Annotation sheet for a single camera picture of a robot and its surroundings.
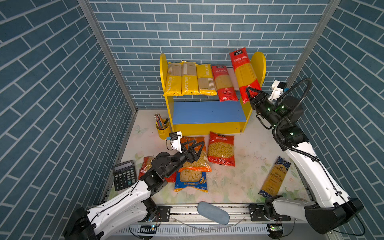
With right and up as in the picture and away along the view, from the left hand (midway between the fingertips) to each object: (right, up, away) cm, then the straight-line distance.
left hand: (201, 144), depth 66 cm
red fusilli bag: (+13, -8, +28) cm, 31 cm away
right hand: (+18, +24, -6) cm, 31 cm away
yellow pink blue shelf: (+3, +16, +39) cm, 42 cm away
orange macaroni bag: (+1, -15, +18) cm, 23 cm away
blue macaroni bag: (-4, -21, +17) cm, 27 cm away
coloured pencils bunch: (-26, +11, +28) cm, 40 cm away
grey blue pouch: (+6, -35, +6) cm, 36 cm away
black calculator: (-44, -21, +18) cm, 52 cm away
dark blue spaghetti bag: (+42, -22, +18) cm, 51 cm away
